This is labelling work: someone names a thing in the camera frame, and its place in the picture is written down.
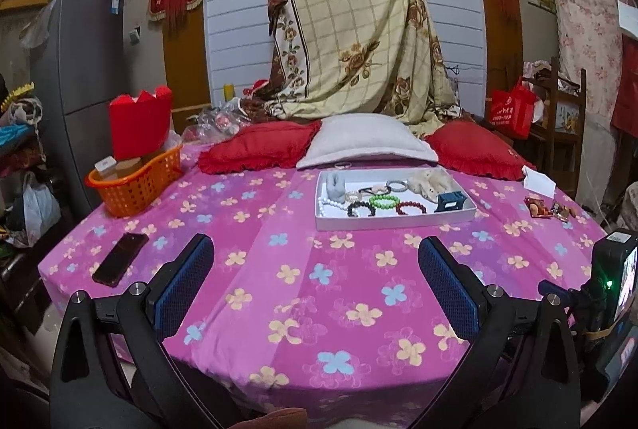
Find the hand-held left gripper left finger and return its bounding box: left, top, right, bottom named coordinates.
left=50, top=233, right=225, bottom=429

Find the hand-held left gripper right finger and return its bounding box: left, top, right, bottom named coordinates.
left=417, top=236, right=582, bottom=429

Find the blue hair claw clip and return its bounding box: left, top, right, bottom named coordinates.
left=435, top=191, right=469, bottom=214

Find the white shallow box tray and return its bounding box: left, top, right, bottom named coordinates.
left=315, top=167, right=477, bottom=232

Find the green bead bracelet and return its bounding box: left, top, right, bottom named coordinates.
left=369, top=194, right=401, bottom=213

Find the white bead bracelet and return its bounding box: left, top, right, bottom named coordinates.
left=319, top=195, right=350, bottom=218

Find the black smartphone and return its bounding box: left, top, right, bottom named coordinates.
left=91, top=232, right=150, bottom=287

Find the orange plastic basket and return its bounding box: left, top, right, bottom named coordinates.
left=85, top=145, right=184, bottom=218

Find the cream scrunchie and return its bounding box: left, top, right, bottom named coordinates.
left=406, top=170, right=460, bottom=202

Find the pink floral blanket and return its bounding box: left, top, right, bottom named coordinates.
left=37, top=137, right=615, bottom=415

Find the cardboard box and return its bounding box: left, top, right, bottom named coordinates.
left=114, top=150, right=166, bottom=177

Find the small white box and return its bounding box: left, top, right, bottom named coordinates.
left=95, top=157, right=118, bottom=181

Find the white paper sheet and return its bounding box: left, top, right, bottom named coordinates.
left=522, top=167, right=557, bottom=199

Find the red ruffled pillow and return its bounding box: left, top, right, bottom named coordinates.
left=198, top=120, right=322, bottom=175
left=426, top=120, right=537, bottom=181

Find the blue-grey scrunchie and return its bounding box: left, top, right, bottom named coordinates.
left=325, top=175, right=346, bottom=203

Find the clear plastic bag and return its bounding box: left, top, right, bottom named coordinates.
left=182, top=102, right=251, bottom=146

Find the white plastic bag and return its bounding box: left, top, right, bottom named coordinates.
left=22, top=170, right=62, bottom=236

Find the red box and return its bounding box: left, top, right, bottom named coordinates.
left=108, top=85, right=173, bottom=161

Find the white pillow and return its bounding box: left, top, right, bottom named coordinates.
left=295, top=114, right=439, bottom=169

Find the red shopping bag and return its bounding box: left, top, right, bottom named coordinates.
left=490, top=77, right=540, bottom=141

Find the wooden shelf rack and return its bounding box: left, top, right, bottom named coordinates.
left=523, top=57, right=588, bottom=199

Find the red hanging cloth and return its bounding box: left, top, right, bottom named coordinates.
left=610, top=33, right=638, bottom=139

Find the pile of clothes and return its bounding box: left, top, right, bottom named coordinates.
left=0, top=80, right=49, bottom=181

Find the grey refrigerator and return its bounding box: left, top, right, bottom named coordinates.
left=30, top=0, right=136, bottom=211

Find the pink floral quilt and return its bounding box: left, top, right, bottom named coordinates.
left=547, top=0, right=627, bottom=211

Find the beige rose-print blanket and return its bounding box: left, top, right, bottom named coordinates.
left=266, top=0, right=462, bottom=139

